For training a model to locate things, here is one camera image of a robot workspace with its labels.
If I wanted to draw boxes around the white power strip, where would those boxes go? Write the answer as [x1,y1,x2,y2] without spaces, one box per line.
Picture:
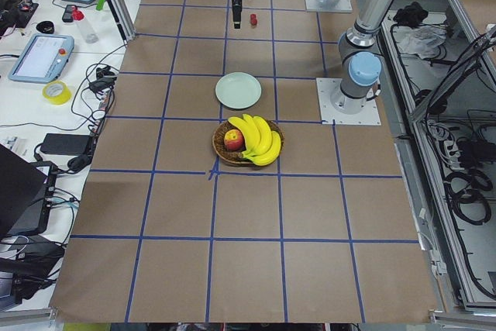
[442,130,463,171]

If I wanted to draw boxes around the green marker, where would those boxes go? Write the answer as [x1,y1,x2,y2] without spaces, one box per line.
[95,0,106,11]

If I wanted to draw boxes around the yellow tape roll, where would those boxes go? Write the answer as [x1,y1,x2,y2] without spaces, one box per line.
[43,81,72,105]

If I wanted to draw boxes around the woven wicker basket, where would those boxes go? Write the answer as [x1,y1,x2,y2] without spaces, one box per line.
[212,114,284,167]

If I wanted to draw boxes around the black laptop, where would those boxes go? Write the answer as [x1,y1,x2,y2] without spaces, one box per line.
[1,146,57,238]

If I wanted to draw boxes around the red strawberry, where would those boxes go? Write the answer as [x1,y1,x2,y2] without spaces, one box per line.
[250,13,258,27]

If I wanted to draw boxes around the red apple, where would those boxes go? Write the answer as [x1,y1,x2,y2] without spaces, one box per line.
[223,129,244,151]

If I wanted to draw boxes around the yellow banana bunch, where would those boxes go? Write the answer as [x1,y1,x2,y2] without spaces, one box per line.
[228,114,282,167]

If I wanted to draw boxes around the clear bottle red cap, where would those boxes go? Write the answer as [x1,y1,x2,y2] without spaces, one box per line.
[71,8,98,43]

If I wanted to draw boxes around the black power adapter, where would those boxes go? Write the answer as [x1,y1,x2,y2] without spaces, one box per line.
[40,133,91,156]

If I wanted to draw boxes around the black cable bundle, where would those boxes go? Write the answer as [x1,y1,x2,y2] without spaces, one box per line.
[441,170,494,227]

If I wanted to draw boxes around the blue teach pendant near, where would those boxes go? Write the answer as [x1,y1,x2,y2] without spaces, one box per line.
[9,33,74,84]

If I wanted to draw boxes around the light green plate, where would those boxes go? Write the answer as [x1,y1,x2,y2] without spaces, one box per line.
[215,72,262,109]

